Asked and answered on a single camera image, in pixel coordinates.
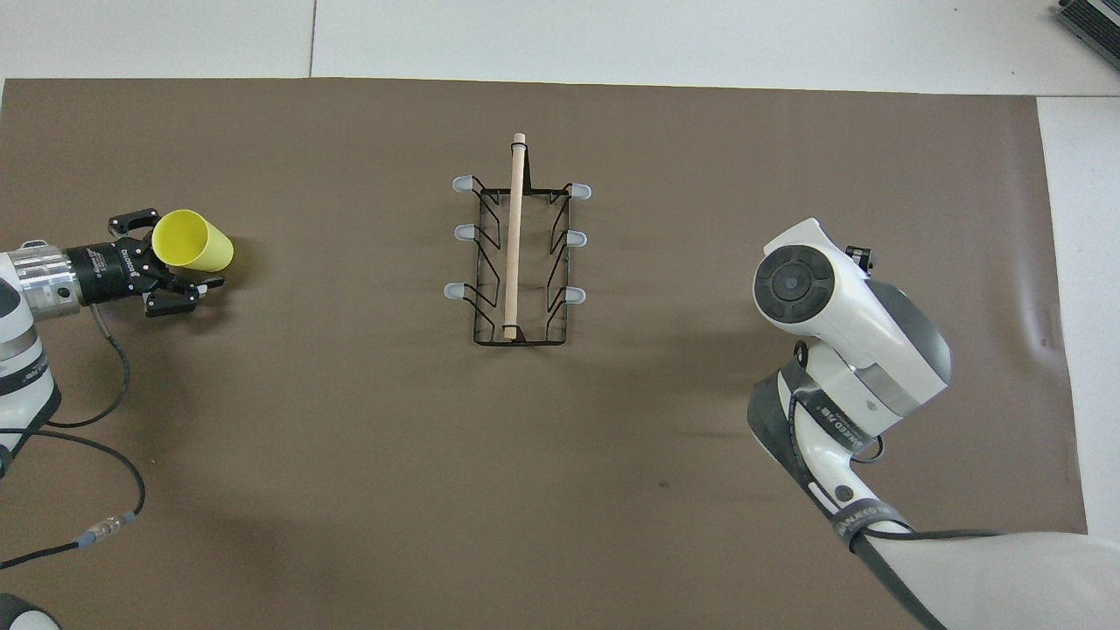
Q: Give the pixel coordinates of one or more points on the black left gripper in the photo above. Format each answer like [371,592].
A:
[109,271]

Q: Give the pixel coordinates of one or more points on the yellow plastic cup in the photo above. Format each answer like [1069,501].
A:
[197,241]

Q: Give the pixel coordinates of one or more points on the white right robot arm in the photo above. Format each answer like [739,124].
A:
[840,306]

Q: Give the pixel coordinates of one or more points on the brown table mat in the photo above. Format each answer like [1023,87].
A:
[350,437]

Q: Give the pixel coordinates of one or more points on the grey laptop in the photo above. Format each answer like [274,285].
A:
[1094,26]

